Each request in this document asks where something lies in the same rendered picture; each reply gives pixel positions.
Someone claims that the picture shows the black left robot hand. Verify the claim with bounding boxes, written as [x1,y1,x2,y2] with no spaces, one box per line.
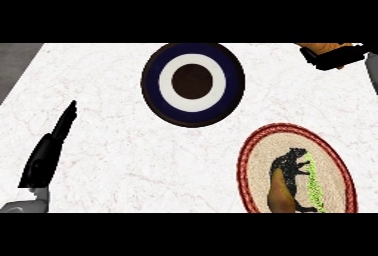
[18,100,78,190]

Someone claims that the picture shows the navy white brown round plate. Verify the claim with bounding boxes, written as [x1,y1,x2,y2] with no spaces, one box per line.
[140,42,247,129]

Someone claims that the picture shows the brown croissant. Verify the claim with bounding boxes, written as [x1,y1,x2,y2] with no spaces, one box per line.
[266,165,300,214]

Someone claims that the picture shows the round woven red-rimmed placemat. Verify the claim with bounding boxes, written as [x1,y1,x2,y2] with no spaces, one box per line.
[236,122,359,214]

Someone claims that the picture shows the orange wooden object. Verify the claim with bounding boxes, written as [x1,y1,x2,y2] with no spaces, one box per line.
[294,42,356,56]

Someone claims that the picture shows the grey flat panel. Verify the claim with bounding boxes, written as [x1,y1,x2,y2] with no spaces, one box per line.
[365,51,378,95]

